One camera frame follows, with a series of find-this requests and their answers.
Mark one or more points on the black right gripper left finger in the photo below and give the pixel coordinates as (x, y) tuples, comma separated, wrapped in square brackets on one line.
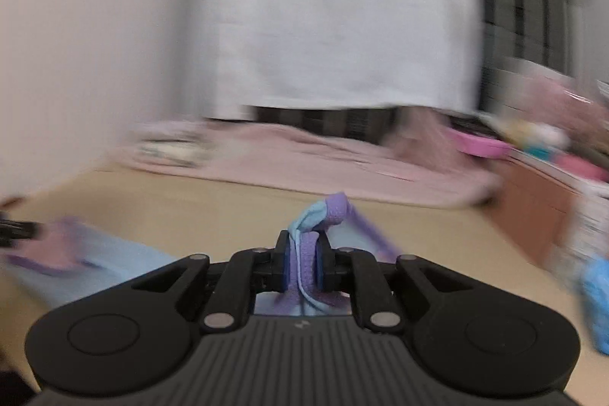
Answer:
[(220, 297)]

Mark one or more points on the white hanging sheet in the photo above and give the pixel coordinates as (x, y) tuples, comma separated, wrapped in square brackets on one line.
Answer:
[(340, 54)]

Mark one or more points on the white floral patterned pouch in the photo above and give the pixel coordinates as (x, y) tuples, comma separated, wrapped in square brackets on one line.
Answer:
[(171, 153)]

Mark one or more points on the brown cardboard box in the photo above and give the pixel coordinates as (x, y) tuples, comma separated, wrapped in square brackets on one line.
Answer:
[(532, 209)]

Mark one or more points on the pink blanket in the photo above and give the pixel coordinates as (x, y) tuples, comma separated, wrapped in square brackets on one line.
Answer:
[(416, 164)]

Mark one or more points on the pile of colourful clutter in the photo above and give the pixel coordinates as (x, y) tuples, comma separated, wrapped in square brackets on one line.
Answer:
[(551, 127)]

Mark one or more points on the pink plastic box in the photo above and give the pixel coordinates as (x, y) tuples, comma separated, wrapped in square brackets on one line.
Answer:
[(478, 146)]

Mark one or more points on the blue plastic bag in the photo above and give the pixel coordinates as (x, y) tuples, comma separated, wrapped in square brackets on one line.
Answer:
[(594, 297)]

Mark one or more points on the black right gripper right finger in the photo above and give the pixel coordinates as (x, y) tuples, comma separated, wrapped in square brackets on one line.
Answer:
[(385, 297)]

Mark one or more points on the blue pink purple garment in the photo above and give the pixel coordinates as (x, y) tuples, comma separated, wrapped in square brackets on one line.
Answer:
[(68, 260)]

